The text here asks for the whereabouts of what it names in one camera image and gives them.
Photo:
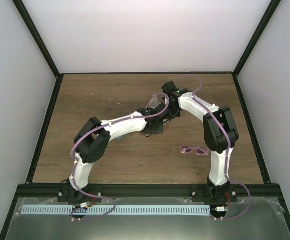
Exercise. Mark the clear acrylic front panel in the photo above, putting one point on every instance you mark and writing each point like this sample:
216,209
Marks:
257,218

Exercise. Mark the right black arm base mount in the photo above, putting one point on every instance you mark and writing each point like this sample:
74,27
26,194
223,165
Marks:
210,194

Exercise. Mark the light blue slotted cable duct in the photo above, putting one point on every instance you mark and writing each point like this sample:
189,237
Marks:
120,210

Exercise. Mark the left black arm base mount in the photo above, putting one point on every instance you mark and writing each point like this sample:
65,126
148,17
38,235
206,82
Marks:
71,196

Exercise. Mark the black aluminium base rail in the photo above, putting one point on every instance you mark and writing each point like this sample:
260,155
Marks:
114,191

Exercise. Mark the pink glasses case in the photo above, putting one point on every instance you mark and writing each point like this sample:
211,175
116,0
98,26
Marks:
156,100

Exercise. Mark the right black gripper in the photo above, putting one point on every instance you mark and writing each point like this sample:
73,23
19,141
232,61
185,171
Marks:
177,115

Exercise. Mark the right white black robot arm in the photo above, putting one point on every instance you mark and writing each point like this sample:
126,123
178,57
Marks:
220,135

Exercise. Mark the purple frame sunglasses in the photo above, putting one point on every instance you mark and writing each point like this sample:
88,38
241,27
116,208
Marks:
200,151

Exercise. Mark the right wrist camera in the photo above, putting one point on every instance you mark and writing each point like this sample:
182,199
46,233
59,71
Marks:
169,88

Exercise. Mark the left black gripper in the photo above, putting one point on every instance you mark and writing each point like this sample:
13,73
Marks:
159,130

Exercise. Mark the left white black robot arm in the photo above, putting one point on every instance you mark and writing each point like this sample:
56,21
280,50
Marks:
93,138

